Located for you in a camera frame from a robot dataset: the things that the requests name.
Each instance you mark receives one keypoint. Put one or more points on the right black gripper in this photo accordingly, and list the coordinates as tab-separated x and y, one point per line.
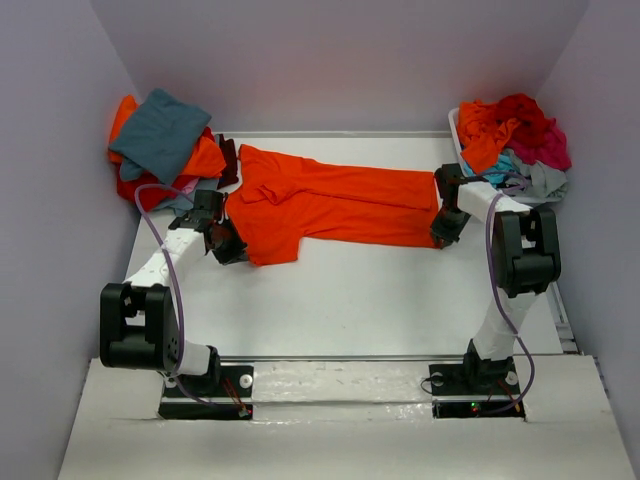
448	235

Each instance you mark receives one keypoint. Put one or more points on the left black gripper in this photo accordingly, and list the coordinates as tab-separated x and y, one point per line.
236	252

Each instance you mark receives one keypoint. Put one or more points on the orange t shirt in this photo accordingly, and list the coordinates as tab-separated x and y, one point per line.
206	160
283	199

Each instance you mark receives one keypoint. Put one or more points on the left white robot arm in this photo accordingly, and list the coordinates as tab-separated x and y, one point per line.
142	320

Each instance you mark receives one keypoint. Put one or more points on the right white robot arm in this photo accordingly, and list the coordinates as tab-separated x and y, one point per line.
523	255

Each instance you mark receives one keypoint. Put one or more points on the grey-blue bottom t shirt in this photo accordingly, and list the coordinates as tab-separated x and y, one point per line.
182	203

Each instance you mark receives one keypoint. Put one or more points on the pink folded t shirt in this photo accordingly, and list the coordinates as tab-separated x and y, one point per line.
190	187

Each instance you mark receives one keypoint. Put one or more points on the dark maroon t shirt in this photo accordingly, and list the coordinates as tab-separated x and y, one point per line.
229	175

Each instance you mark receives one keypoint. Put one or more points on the orange folded t shirt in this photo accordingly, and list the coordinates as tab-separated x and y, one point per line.
206	160

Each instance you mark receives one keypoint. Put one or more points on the cyan crumpled t shirt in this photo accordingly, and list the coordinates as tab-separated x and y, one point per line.
499	172

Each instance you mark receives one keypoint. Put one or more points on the red folded t shirt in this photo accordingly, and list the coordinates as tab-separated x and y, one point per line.
149	198

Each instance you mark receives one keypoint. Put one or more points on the grey crumpled t shirt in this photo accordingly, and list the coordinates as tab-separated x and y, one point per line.
542	182

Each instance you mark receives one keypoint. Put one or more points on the white laundry basket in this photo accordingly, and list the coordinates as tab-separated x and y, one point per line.
518	196

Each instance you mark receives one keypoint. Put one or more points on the teal folded t shirt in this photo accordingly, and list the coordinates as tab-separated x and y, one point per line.
159	137

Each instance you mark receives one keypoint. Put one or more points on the magenta crumpled t shirt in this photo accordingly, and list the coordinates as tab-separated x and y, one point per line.
553	152

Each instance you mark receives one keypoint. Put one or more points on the red crumpled t shirt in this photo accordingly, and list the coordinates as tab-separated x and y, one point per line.
532	124

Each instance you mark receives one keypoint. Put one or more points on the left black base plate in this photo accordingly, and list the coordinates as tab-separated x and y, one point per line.
228	400

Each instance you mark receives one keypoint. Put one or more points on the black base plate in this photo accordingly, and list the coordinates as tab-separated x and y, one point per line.
228	400
453	397

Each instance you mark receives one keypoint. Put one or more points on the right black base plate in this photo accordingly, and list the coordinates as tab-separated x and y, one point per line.
453	397

